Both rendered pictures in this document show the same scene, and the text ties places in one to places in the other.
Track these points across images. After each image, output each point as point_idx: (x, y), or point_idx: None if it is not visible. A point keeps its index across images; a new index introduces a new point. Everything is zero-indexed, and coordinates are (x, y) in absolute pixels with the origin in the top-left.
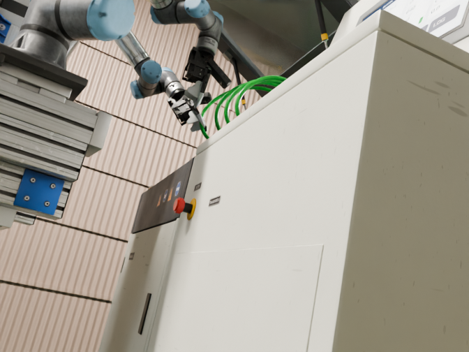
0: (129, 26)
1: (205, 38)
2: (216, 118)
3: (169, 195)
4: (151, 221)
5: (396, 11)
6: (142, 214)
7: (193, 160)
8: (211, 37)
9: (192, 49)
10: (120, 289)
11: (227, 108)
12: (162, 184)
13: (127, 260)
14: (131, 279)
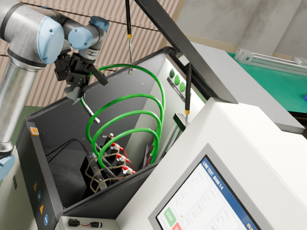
0: (10, 168)
1: (87, 50)
2: (87, 131)
3: (41, 207)
4: (29, 190)
5: (211, 206)
6: (24, 155)
7: (56, 222)
8: (94, 49)
9: (74, 59)
10: (6, 194)
11: (95, 141)
12: (38, 171)
13: (12, 175)
14: (14, 211)
